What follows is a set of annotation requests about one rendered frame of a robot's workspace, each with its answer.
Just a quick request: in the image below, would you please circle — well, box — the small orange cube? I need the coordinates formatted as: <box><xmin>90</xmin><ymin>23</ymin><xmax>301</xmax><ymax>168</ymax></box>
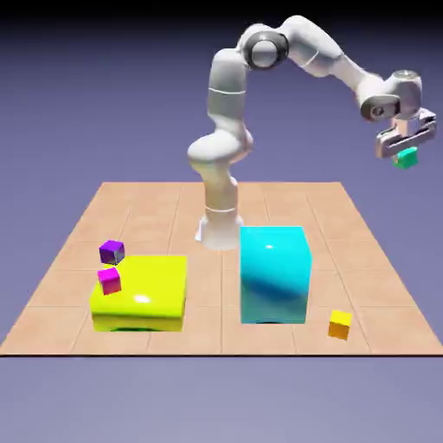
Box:
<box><xmin>327</xmin><ymin>309</ymin><xmax>353</xmax><ymax>341</ymax></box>

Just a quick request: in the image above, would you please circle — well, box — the small purple cube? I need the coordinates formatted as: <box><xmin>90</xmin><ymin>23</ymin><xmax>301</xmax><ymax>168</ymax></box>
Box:
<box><xmin>99</xmin><ymin>239</ymin><xmax>126</xmax><ymax>266</ymax></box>

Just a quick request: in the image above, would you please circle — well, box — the small magenta cube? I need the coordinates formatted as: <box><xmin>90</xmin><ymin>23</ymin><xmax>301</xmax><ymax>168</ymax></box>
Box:
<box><xmin>97</xmin><ymin>266</ymin><xmax>123</xmax><ymax>296</ymax></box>

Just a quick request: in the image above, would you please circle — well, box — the small green cube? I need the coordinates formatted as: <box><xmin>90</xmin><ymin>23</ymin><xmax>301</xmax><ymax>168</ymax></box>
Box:
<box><xmin>392</xmin><ymin>146</ymin><xmax>420</xmax><ymax>170</ymax></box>

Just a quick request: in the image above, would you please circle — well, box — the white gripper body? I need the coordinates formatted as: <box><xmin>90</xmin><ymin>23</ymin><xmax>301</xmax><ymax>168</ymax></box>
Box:
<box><xmin>375</xmin><ymin>119</ymin><xmax>438</xmax><ymax>160</ymax></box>

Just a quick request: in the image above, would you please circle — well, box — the large cyan box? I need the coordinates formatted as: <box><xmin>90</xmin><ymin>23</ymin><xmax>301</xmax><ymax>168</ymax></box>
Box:
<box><xmin>239</xmin><ymin>225</ymin><xmax>311</xmax><ymax>325</ymax></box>

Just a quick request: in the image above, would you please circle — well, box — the large yellow box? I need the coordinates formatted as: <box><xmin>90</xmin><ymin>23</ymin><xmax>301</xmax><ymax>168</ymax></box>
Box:
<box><xmin>89</xmin><ymin>254</ymin><xmax>189</xmax><ymax>333</ymax></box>

